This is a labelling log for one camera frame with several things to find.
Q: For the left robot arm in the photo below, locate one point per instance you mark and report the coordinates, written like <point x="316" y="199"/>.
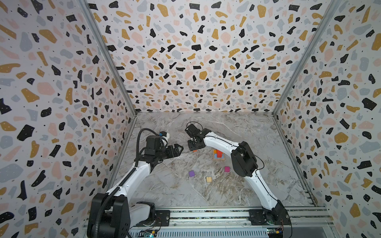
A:
<point x="111" y="215"/>

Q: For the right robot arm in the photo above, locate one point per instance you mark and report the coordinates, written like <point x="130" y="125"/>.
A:
<point x="244" y="163"/>

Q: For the red block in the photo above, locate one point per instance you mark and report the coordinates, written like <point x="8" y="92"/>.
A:
<point x="219" y="154"/>

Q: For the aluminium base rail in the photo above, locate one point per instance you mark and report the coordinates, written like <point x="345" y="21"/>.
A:
<point x="237" y="222"/>

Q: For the right circuit board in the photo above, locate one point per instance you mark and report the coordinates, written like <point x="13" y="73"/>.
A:
<point x="275" y="233"/>

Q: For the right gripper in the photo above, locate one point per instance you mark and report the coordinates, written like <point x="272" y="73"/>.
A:
<point x="194" y="141"/>

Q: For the right corner aluminium post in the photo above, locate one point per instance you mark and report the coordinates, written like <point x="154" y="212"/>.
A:
<point x="331" y="9"/>

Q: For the corner aluminium post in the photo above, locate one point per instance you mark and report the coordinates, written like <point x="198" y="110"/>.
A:
<point x="102" y="18"/>
<point x="331" y="9"/>

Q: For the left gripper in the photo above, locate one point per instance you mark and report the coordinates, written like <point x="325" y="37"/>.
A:
<point x="175" y="153"/>

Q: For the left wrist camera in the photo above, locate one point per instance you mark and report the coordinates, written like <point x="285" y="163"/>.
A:
<point x="164" y="135"/>

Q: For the left green circuit board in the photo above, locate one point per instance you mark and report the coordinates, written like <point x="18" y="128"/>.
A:
<point x="147" y="234"/>

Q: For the left corner aluminium post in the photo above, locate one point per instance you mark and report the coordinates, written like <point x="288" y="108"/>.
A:
<point x="102" y="18"/>

